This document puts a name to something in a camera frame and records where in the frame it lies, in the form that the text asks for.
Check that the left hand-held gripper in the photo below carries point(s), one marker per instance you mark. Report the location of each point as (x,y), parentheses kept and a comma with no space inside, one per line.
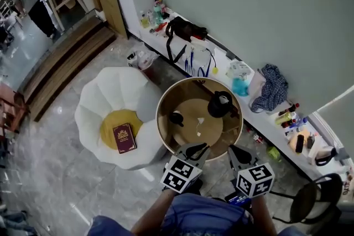
(179,171)

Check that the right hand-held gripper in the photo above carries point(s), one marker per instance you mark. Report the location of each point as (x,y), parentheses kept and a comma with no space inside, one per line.
(255,179)

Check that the white tea bag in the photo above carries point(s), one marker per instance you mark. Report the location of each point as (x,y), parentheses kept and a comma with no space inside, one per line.
(200,120)

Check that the black teapot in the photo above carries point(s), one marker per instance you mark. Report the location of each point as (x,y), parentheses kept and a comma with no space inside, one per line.
(217,107)

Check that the person's right forearm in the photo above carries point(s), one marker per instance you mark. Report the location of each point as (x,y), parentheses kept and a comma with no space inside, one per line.
(262,215)

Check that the person's left forearm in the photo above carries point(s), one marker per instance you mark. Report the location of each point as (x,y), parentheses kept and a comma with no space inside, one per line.
(155,215)

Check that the small black teapot lid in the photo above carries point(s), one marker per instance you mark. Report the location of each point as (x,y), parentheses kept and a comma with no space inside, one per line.
(176,118)

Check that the white tote bag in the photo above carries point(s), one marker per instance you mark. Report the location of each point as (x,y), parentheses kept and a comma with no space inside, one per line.
(255,85)

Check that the white plastic bag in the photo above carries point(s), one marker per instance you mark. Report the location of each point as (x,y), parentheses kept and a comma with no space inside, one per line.
(143,58)

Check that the black device with screen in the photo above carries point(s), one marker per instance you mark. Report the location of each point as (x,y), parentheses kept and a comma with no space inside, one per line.
(238,198)

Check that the green packet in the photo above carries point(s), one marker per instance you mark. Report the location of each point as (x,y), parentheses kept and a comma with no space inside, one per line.
(273,153)

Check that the person's blue clothing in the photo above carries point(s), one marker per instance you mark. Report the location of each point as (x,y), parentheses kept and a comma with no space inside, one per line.
(204,215)

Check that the tan packet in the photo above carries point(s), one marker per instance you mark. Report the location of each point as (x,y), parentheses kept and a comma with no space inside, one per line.
(293,142)

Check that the long white bench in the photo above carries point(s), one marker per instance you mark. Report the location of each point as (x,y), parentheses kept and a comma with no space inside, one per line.
(265,121)

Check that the black metal chair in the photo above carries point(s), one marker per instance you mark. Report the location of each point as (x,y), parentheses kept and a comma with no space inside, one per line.
(315,196)

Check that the dark red book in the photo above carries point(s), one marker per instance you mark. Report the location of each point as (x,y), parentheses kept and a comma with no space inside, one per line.
(124,138)

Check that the round glass-top wooden table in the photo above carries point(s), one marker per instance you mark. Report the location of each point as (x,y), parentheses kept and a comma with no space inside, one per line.
(166,107)

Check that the yellow-green bottle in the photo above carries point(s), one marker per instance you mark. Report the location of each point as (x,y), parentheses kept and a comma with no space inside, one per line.
(283,118)

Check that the black and white kettle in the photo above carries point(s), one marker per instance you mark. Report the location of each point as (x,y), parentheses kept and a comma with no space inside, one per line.
(323,154)

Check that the dark red-capped bottle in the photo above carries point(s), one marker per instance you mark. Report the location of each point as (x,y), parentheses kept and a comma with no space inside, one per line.
(290,108)

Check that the yellow round seat cushion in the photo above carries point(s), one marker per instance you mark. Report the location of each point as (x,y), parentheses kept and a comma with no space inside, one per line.
(108,130)

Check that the blue plaid shirt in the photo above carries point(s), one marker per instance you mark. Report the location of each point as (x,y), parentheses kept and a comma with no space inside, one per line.
(272,88)

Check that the teal plastic packet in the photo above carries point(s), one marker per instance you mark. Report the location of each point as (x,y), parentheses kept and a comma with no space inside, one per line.
(240,87)

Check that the white petal-shaped armchair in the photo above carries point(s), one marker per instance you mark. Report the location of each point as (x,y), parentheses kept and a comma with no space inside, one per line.
(94,107)

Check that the small yellow item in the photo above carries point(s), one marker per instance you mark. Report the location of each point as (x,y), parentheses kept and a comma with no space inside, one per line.
(215,70)

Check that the white printed packet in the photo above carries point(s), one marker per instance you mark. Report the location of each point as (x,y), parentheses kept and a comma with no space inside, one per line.
(238,68)

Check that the yellow liquid bottle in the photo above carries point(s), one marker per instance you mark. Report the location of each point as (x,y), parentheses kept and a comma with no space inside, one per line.
(144,20)

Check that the clear plastic bottle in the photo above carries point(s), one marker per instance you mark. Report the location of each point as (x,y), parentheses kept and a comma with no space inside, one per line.
(151,18)

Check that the brown wooden steps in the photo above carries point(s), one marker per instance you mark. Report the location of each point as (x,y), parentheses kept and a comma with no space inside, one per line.
(66,63)

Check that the green drink bottle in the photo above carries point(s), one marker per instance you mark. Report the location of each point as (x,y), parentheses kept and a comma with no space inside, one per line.
(157,12)

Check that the red wooden rack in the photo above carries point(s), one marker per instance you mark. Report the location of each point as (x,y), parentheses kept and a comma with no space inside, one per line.
(12,107)

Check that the leaning wooden board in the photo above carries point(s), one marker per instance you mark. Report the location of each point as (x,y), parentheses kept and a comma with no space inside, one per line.
(109,2)

